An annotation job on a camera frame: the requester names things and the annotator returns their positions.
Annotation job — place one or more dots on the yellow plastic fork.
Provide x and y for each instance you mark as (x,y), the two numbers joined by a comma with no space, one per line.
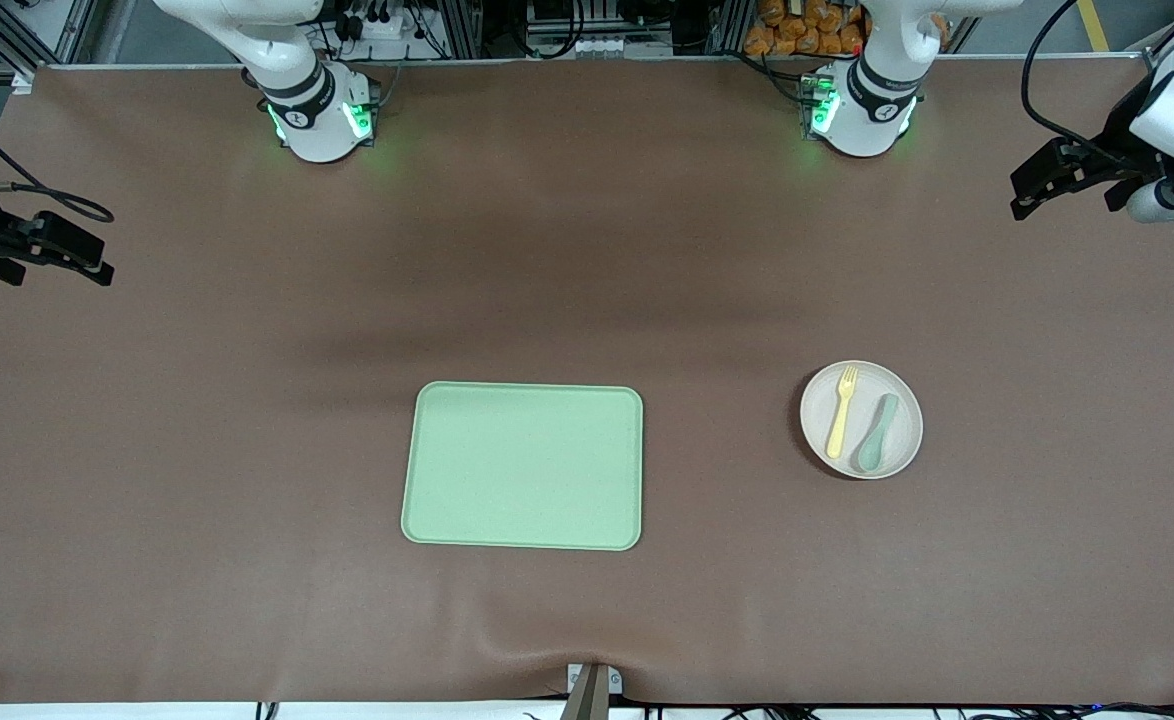
(840,420)

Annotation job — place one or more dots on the round beige plate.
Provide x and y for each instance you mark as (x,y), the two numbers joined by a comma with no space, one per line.
(897,450)

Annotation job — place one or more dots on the white power strip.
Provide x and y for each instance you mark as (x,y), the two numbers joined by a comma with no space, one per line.
(382,25)

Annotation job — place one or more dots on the grey-green plastic spoon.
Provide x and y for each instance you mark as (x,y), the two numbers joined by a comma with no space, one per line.
(872,455)

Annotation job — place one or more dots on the white connector block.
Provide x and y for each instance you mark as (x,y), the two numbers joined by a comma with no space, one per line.
(582,46)

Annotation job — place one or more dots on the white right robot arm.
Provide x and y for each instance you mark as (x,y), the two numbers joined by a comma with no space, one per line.
(317,130)

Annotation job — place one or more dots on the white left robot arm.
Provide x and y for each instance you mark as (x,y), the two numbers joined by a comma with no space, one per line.
(867,120)

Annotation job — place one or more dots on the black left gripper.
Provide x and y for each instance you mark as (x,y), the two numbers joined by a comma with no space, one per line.
(1125,138)

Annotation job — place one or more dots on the metal table edge clamp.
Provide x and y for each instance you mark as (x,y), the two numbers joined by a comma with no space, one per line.
(592,690)

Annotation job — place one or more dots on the light green rectangular tray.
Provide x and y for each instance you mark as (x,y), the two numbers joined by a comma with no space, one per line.
(522,465)

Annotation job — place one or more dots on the brown table cover mat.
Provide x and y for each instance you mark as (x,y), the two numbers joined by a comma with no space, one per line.
(147,500)

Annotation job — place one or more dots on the pile of orange packets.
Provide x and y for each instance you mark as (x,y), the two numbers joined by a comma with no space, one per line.
(807,30)

